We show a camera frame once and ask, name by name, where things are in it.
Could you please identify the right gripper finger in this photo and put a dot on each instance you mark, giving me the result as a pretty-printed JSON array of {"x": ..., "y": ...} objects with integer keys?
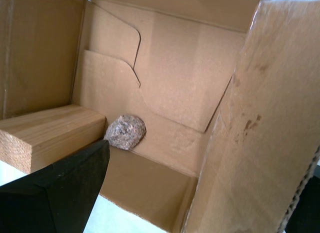
[
  {"x": 307, "y": 210},
  {"x": 62, "y": 193}
]

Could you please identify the light wooden block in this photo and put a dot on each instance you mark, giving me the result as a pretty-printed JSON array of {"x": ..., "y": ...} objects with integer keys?
[{"x": 50, "y": 133}]

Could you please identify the speckled beige rock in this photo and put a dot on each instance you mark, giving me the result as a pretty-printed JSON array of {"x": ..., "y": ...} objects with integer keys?
[{"x": 125, "y": 133}]

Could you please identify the brown cardboard box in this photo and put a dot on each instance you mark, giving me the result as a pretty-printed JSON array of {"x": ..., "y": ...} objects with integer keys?
[{"x": 187, "y": 80}]

